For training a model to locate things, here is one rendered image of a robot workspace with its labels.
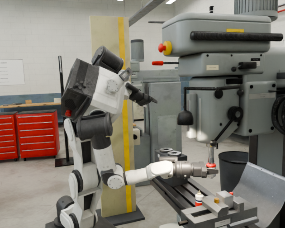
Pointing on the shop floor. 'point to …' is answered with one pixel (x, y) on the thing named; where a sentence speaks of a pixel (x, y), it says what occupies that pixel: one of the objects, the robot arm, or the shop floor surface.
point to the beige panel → (128, 144)
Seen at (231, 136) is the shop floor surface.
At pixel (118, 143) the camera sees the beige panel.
